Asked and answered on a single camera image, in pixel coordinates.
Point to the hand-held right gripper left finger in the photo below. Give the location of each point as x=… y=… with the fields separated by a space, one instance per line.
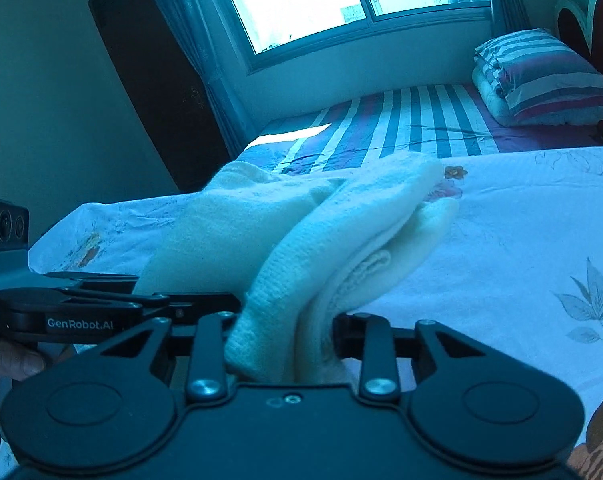
x=209 y=347

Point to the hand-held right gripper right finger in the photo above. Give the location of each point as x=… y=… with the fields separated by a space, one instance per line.
x=379 y=347

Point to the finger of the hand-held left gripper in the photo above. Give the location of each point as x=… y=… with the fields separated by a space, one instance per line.
x=96 y=280
x=191 y=306

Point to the cream knit sweater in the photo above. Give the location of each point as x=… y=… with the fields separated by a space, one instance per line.
x=331 y=240

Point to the person's left hand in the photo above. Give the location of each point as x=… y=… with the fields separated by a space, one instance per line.
x=6 y=365

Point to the floral white bedspread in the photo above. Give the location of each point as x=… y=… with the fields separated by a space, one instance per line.
x=506 y=220

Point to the dark wooden door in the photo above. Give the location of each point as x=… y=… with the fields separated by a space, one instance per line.
x=151 y=85

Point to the striped bed sheet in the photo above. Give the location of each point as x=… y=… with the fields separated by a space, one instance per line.
x=406 y=120

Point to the folded striped quilt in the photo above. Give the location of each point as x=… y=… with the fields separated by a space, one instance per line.
x=546 y=75

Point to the sliding glass window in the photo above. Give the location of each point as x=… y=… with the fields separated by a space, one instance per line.
x=301 y=0

